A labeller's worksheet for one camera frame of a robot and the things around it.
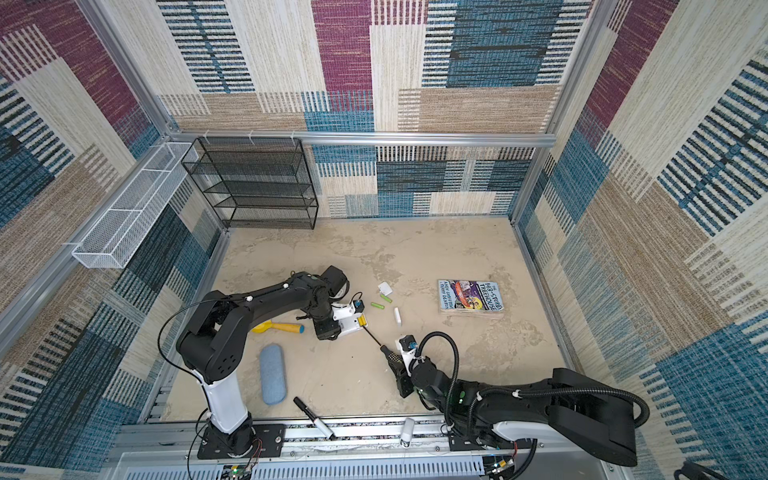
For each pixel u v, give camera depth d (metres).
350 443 0.73
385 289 0.99
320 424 0.76
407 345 0.71
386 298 0.98
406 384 0.73
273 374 0.81
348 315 0.85
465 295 0.97
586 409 0.47
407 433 0.71
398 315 0.91
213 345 0.49
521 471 0.69
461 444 0.73
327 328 0.83
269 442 0.73
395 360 0.81
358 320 0.92
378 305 0.96
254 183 1.11
